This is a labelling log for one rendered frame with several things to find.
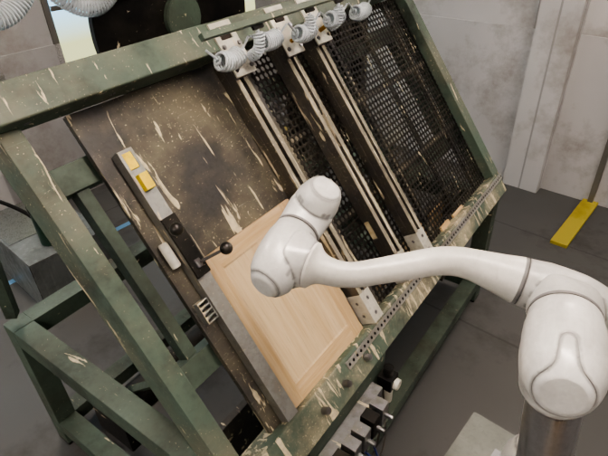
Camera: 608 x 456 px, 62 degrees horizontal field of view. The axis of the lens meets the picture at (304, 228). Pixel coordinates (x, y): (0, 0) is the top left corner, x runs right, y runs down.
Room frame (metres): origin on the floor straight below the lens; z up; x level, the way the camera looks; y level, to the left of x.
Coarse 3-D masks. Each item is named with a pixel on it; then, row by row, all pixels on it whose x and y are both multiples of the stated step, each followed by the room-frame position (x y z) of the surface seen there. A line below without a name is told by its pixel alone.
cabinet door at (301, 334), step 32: (256, 224) 1.39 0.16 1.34; (224, 256) 1.25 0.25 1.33; (224, 288) 1.17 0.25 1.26; (320, 288) 1.37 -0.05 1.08; (256, 320) 1.15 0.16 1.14; (288, 320) 1.21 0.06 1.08; (320, 320) 1.28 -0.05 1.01; (352, 320) 1.34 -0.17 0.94; (288, 352) 1.13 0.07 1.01; (320, 352) 1.19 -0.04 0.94; (288, 384) 1.05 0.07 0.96
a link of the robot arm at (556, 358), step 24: (528, 312) 0.68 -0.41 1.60; (552, 312) 0.63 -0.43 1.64; (576, 312) 0.62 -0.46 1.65; (600, 312) 0.65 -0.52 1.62; (528, 336) 0.61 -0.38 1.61; (552, 336) 0.58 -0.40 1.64; (576, 336) 0.57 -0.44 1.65; (600, 336) 0.58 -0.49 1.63; (528, 360) 0.56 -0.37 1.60; (552, 360) 0.54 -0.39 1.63; (576, 360) 0.53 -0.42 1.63; (600, 360) 0.53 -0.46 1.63; (528, 384) 0.53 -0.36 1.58; (552, 384) 0.51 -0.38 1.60; (576, 384) 0.50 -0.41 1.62; (600, 384) 0.50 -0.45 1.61; (528, 408) 0.58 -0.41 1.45; (552, 408) 0.50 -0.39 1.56; (576, 408) 0.49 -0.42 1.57; (528, 432) 0.57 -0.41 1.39; (552, 432) 0.54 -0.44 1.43; (576, 432) 0.54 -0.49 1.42
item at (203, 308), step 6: (198, 300) 1.12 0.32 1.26; (204, 300) 1.12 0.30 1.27; (192, 306) 1.10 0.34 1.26; (198, 306) 1.08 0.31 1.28; (204, 306) 1.09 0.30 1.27; (210, 306) 1.10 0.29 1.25; (198, 312) 1.08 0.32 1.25; (204, 312) 1.08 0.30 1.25; (210, 312) 1.10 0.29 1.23; (204, 318) 1.07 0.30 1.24; (210, 318) 1.09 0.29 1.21; (204, 324) 1.07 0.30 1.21
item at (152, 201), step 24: (120, 168) 1.28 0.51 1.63; (144, 168) 1.29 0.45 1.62; (144, 192) 1.24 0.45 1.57; (168, 240) 1.19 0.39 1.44; (216, 288) 1.14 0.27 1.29; (216, 312) 1.10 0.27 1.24; (240, 336) 1.07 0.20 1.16; (264, 360) 1.05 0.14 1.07; (264, 384) 1.00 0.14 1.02; (288, 408) 0.98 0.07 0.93
